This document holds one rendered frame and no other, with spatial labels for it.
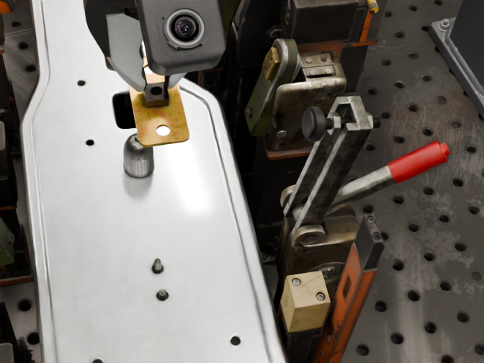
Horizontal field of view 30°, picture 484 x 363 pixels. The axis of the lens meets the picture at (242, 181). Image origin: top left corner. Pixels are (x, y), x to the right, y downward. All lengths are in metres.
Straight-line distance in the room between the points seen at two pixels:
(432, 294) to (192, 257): 0.47
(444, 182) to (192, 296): 0.60
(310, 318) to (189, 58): 0.38
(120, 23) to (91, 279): 0.34
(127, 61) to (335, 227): 0.32
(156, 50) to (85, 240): 0.42
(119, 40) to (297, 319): 0.33
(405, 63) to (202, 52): 1.01
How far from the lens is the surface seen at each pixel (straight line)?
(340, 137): 0.75
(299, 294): 0.82
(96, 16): 0.62
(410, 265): 1.29
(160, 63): 0.52
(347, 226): 0.88
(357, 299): 0.78
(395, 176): 0.84
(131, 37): 0.63
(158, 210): 0.93
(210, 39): 0.53
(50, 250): 0.91
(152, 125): 0.68
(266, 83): 0.97
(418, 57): 1.53
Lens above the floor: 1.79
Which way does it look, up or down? 55 degrees down
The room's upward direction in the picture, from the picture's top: 8 degrees clockwise
